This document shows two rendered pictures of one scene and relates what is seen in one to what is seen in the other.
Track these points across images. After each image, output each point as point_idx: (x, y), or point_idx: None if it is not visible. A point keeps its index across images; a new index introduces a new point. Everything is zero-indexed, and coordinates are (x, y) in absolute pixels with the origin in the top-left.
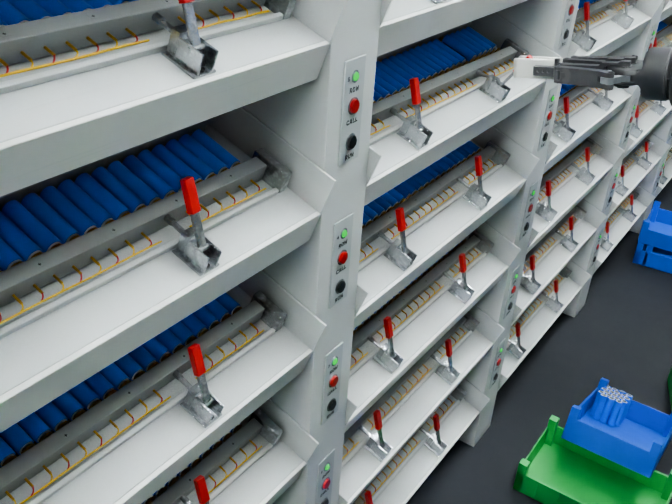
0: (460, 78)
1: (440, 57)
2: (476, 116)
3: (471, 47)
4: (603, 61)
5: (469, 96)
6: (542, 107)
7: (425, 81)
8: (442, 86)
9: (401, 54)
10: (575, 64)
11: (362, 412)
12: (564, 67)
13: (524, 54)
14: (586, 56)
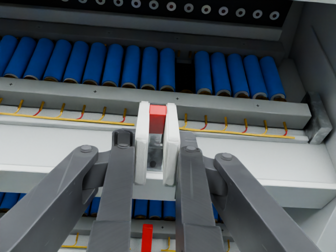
0: (97, 101)
1: (125, 67)
2: (44, 164)
3: (218, 78)
4: (121, 222)
5: (99, 134)
6: (331, 229)
7: (9, 77)
8: (36, 96)
9: (62, 41)
10: (114, 172)
11: None
12: (66, 160)
13: (318, 126)
14: (242, 175)
